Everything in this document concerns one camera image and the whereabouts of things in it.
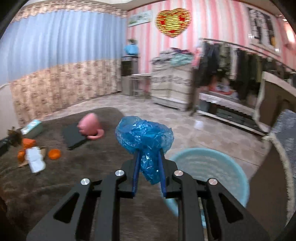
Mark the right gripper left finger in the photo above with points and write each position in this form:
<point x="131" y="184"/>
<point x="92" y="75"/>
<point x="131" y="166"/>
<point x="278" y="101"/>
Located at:
<point x="90" y="210"/>

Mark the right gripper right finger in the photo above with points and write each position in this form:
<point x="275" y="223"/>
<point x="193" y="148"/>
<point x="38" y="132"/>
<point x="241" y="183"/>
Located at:
<point x="206" y="207"/>

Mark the orange peel piece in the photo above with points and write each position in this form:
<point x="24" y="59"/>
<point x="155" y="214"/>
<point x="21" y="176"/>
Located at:
<point x="21" y="156"/>

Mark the orange snack bag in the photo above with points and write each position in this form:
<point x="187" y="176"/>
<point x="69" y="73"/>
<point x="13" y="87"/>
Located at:
<point x="28" y="143"/>

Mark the white paper receipt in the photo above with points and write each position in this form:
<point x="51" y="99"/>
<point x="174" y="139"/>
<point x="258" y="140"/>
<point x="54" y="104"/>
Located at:
<point x="35" y="159"/>

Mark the gold foil wrapper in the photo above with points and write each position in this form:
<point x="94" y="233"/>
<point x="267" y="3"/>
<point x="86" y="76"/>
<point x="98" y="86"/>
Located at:
<point x="25" y="163"/>

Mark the orange round lid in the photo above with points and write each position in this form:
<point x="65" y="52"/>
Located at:
<point x="54" y="154"/>

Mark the blue plastic bag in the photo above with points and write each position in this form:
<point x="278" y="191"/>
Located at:
<point x="149" y="137"/>

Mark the light blue cardboard box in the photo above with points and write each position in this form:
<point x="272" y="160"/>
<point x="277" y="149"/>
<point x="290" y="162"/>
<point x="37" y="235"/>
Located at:
<point x="33" y="129"/>

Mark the light blue laundry basket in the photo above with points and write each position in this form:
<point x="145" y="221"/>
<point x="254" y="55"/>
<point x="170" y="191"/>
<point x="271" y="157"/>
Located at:
<point x="203" y="164"/>

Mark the brown shaggy carpet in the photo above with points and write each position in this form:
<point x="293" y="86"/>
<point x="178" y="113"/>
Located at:
<point x="29" y="196"/>

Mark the black flat case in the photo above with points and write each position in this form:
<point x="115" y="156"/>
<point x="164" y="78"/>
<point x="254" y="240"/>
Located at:
<point x="72" y="137"/>

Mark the pink pig mug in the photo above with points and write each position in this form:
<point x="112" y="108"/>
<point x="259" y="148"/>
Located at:
<point x="90" y="127"/>

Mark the low shelf with lace cover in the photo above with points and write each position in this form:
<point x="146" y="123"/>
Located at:
<point x="231" y="111"/>

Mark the cloth covered cabinet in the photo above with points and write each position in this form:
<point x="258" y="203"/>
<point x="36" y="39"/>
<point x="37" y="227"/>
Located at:
<point x="172" y="86"/>

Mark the blue and floral curtain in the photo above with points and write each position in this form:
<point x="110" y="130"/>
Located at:
<point x="55" y="54"/>

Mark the small white stool table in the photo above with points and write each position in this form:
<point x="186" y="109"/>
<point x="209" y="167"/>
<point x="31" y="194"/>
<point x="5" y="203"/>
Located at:
<point x="141" y="85"/>

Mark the grey patterned sofa cover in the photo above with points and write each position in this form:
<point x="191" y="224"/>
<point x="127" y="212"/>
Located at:
<point x="282" y="136"/>

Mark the pile of folded clothes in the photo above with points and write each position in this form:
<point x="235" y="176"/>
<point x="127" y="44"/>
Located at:
<point x="174" y="57"/>

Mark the grey water dispenser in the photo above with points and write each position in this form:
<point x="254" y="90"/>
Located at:
<point x="129" y="66"/>

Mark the clothes rack with garments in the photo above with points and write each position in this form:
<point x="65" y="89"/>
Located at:
<point x="230" y="69"/>

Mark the brown side table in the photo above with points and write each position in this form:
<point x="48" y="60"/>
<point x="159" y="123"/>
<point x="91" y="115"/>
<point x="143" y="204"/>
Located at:
<point x="275" y="95"/>

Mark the blue covered water bottle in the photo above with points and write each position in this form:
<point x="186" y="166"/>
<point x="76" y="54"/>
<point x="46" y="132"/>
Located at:
<point x="131" y="48"/>

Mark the red heart wall decoration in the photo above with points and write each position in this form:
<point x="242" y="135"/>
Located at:
<point x="173" y="22"/>

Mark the landscape wall picture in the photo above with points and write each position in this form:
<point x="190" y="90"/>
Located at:
<point x="139" y="18"/>

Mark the framed window wall picture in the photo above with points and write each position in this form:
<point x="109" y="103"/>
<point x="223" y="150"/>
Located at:
<point x="262" y="30"/>

